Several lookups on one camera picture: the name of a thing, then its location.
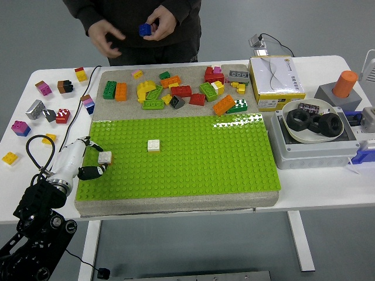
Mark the person's left hand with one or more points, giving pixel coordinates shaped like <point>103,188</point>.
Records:
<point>165,22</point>

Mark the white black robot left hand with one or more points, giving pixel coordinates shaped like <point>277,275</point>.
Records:
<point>68,159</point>

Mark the person's right hand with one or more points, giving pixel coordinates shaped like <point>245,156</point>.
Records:
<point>101,35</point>

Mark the white orange brick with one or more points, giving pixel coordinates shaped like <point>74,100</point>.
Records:
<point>105,157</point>
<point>153,145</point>

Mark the red yellow brick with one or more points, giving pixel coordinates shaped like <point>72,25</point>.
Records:
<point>81,75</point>

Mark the green studded baseplate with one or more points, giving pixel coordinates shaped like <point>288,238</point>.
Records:
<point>205,164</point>

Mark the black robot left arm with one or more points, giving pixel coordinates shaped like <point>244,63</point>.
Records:
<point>38,199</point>

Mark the person's right forearm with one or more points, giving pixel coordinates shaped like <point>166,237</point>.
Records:
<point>79,11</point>

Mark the person's left forearm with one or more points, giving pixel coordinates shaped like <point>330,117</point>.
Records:
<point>187,7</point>

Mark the person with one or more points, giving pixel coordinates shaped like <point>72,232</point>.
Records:
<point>132,17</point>

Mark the red white-studded brick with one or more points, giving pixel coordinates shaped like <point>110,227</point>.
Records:
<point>62,117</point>

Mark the small pink yellow brick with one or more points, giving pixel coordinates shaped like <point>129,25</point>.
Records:
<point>136,73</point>

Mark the small dark green brick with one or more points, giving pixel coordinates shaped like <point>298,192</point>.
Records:
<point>164,75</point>

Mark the long orange brick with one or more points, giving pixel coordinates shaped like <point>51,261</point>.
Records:
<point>170,81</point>
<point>224,104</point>

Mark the silver brick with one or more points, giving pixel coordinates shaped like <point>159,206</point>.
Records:
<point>34,110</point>

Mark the brown pink blue brick stack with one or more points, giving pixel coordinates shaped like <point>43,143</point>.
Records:
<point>88,102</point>

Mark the brown black brick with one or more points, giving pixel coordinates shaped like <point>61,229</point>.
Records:
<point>64,87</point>

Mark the flat yellow brick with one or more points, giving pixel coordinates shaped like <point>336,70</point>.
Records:
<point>173,86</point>

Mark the yellow arch brick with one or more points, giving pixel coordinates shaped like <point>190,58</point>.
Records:
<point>146,87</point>

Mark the long red brick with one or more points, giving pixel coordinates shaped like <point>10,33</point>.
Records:
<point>181,91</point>

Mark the red brick stack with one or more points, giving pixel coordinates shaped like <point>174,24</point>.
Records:
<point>214,77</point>

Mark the dark grey slope brick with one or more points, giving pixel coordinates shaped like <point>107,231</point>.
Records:
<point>177,102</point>

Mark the long lime green brick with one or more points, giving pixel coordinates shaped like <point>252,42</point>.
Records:
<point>153,104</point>

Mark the white yellow brick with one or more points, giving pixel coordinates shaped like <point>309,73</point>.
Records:
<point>218,87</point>

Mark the white table leg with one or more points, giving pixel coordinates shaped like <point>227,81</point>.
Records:
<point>301,243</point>
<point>89,248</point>

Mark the silver floor socket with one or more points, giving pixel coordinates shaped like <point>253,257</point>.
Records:
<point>257,41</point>

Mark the yellow stepped brick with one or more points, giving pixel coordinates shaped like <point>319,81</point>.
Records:
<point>240,88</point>

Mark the dark green white-studded brick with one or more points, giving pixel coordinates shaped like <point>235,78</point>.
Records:
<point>239,107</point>

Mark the grey-brown foam mat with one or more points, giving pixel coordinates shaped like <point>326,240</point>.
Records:
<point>175,206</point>

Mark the white yellow cardboard box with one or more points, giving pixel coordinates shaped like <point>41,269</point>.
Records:
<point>275,76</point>

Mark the dark patterned packet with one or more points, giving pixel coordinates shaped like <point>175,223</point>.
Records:
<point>309,107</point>

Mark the large black nut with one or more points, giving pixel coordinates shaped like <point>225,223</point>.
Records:
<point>323,128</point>
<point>304,124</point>

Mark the grey block holder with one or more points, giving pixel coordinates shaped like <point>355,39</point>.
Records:
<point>325,95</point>

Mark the white bowl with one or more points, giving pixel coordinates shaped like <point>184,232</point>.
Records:
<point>303,137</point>

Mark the small black nut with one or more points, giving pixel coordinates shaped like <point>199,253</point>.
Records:
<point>314,126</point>

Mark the small white label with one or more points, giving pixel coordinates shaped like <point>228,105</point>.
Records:
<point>325,111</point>

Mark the orange cylinder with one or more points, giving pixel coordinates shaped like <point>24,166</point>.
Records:
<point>344,83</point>

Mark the grey junction box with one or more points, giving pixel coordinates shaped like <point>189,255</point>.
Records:
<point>310,159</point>

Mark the blue black clamp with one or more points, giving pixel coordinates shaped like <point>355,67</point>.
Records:
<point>353,116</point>

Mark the white chair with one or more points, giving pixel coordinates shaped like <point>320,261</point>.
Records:
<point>370,70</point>

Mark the grey connector block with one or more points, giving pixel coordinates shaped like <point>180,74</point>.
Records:
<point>368,121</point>

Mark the blue plastic part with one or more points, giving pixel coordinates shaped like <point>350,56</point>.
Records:
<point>364,155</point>

